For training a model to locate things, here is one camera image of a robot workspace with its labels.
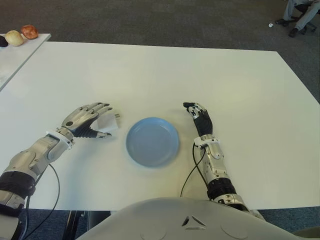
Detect seated person grey trousers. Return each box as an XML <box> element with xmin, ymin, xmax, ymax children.
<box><xmin>274</xmin><ymin>0</ymin><xmax>320</xmax><ymax>38</ymax></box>

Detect reddish brown bread roll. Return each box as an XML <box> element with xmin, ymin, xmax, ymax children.
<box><xmin>20</xmin><ymin>24</ymin><xmax>39</xmax><ymax>40</ymax></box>

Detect black office chair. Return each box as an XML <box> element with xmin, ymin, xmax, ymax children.
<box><xmin>291</xmin><ymin>0</ymin><xmax>316</xmax><ymax>33</ymax></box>

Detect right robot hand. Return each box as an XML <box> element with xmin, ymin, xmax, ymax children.
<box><xmin>183</xmin><ymin>101</ymin><xmax>214</xmax><ymax>138</ymax></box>

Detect khaki trouser leg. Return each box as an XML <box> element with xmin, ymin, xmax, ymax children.
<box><xmin>292</xmin><ymin>226</ymin><xmax>320</xmax><ymax>240</ymax></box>

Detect silver robot torso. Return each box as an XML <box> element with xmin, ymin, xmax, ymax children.
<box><xmin>74</xmin><ymin>197</ymin><xmax>305</xmax><ymax>240</ymax></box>

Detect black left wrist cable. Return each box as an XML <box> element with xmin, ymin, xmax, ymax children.
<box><xmin>21</xmin><ymin>163</ymin><xmax>61</xmax><ymax>240</ymax></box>

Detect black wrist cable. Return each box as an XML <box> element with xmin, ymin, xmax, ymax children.
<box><xmin>21</xmin><ymin>163</ymin><xmax>61</xmax><ymax>240</ymax></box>
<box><xmin>180</xmin><ymin>143</ymin><xmax>210</xmax><ymax>198</ymax></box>

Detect white charger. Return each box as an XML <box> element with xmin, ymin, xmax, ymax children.
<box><xmin>97</xmin><ymin>113</ymin><xmax>121</xmax><ymax>133</ymax></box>

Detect white shoe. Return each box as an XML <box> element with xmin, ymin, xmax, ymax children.
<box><xmin>248</xmin><ymin>208</ymin><xmax>267</xmax><ymax>222</ymax></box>

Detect blue plate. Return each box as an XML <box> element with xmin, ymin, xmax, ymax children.
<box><xmin>125</xmin><ymin>117</ymin><xmax>180</xmax><ymax>169</ymax></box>

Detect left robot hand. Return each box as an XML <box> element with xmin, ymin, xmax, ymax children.
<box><xmin>58</xmin><ymin>101</ymin><xmax>114</xmax><ymax>146</ymax></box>

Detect white side table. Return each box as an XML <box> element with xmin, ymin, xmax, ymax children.
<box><xmin>0</xmin><ymin>33</ymin><xmax>52</xmax><ymax>92</ymax></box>

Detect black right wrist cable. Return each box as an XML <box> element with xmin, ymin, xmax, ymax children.
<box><xmin>180</xmin><ymin>143</ymin><xmax>210</xmax><ymax>198</ymax></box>

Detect cream round fruit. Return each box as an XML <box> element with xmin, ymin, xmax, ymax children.
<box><xmin>5</xmin><ymin>30</ymin><xmax>25</xmax><ymax>47</ymax></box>

